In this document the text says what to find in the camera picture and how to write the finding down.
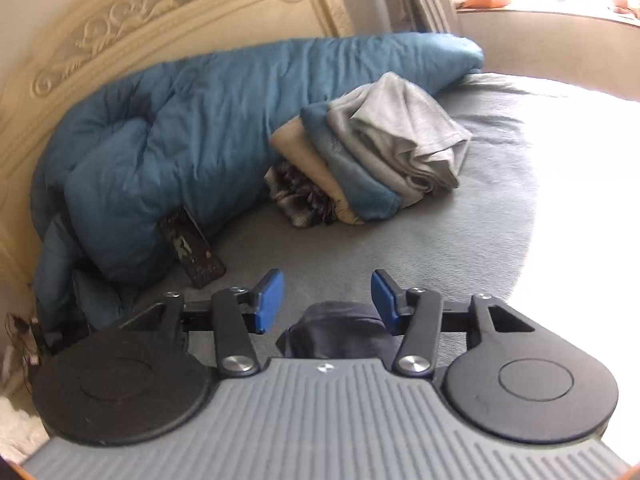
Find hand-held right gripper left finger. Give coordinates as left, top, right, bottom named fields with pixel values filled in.
left=120, top=268, right=285, bottom=377

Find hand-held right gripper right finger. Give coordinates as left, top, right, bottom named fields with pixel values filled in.
left=371, top=268, right=536, bottom=377

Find dark pants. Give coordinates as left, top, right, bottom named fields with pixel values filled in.
left=276, top=301, right=403, bottom=361

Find grey bed blanket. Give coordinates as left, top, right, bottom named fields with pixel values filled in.
left=125, top=71, right=640, bottom=466

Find dark plaid garment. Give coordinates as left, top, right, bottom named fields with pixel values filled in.
left=264, top=157, right=346, bottom=228

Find blue fleece garment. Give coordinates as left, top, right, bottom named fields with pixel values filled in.
left=300, top=102, right=403, bottom=222

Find beige garment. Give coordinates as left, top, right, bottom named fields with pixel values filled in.
left=270, top=117, right=361, bottom=226

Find light grey garment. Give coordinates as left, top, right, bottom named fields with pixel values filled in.
left=327, top=71, right=473, bottom=208

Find blue duvet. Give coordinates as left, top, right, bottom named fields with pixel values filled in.
left=30, top=32, right=485, bottom=330

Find carved cream headboard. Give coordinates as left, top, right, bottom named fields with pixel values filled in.
left=0, top=0, right=353, bottom=321

